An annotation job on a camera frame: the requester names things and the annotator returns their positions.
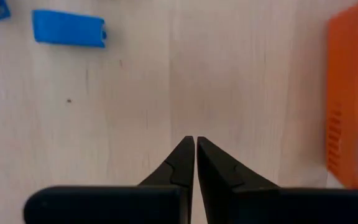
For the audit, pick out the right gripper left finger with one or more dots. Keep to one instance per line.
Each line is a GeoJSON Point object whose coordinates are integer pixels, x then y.
{"type": "Point", "coordinates": [179, 168]}

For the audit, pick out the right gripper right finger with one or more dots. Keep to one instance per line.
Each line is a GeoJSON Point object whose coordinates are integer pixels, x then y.
{"type": "Point", "coordinates": [219, 180]}

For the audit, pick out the orange plastic mesh basket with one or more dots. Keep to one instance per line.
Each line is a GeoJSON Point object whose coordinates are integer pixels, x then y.
{"type": "Point", "coordinates": [353, 93]}

